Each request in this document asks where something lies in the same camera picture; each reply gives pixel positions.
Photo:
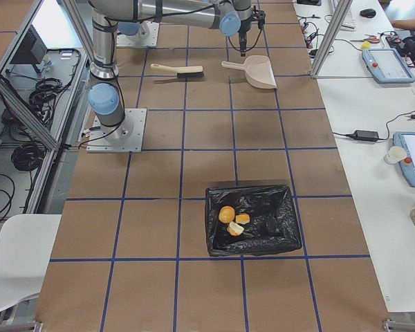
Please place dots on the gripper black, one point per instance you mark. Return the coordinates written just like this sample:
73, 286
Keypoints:
242, 37

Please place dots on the beige plastic dustpan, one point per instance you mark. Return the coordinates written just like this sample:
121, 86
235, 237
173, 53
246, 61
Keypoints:
258, 71

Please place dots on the beige hand brush black bristles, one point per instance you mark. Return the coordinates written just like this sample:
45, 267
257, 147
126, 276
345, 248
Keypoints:
180, 71

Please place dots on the large orange peel piece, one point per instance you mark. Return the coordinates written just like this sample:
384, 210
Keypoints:
226, 214

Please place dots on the small orange peel piece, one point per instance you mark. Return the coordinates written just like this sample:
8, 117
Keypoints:
242, 219

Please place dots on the orange peel piece white pith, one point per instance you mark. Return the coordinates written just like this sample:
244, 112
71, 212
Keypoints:
235, 229

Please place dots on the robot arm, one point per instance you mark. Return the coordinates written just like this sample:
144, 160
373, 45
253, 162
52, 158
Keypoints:
229, 17
105, 96

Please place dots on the black bag lined bin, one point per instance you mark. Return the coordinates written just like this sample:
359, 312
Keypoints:
273, 227

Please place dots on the yellow small object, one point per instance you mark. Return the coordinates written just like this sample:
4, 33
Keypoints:
365, 45

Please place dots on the black computer mouse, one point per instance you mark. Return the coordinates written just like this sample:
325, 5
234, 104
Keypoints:
368, 13

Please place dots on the black power adapter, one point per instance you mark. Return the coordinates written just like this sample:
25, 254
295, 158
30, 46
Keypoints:
366, 136

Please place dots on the teach pendant far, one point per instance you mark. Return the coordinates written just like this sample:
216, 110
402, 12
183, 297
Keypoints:
386, 66

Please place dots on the white paper cup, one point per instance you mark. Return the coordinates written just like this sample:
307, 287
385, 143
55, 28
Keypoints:
394, 155

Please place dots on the white plastic chair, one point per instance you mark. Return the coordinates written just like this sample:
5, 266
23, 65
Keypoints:
26, 243

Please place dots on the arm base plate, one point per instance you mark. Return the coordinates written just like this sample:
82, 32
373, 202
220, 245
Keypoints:
127, 137
137, 35

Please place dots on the aluminium frame post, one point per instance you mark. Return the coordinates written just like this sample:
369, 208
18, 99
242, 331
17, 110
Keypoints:
329, 37

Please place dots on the orange handled scissors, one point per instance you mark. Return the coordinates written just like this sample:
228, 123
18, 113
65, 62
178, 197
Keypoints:
373, 39

